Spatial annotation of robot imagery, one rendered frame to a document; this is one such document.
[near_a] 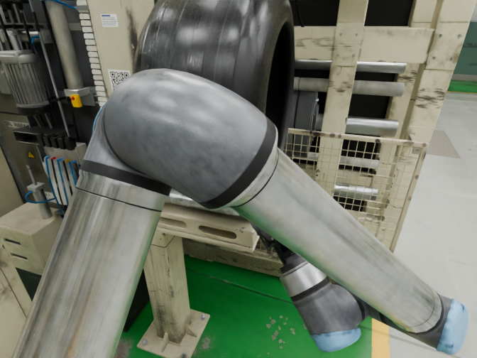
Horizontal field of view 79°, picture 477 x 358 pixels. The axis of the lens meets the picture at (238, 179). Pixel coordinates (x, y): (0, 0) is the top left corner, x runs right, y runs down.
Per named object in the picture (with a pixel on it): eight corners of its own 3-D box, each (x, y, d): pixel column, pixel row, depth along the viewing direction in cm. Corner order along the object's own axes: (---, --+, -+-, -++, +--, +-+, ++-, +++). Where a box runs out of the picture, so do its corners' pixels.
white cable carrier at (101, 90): (111, 161, 101) (75, 0, 78) (121, 155, 105) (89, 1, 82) (122, 163, 100) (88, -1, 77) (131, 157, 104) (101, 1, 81)
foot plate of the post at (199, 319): (136, 347, 140) (135, 342, 138) (165, 302, 162) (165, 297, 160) (187, 366, 132) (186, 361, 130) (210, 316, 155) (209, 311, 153)
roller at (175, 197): (153, 200, 94) (145, 198, 90) (157, 187, 95) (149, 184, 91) (258, 221, 84) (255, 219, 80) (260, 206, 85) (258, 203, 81)
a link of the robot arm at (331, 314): (345, 332, 64) (313, 359, 59) (314, 279, 68) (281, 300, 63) (375, 329, 56) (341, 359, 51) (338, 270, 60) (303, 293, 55)
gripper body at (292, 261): (253, 229, 71) (279, 275, 67) (254, 221, 63) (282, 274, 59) (281, 214, 72) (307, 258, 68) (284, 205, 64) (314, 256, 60)
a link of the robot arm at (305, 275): (292, 297, 57) (333, 273, 58) (279, 274, 58) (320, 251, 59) (287, 295, 65) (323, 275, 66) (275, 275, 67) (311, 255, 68)
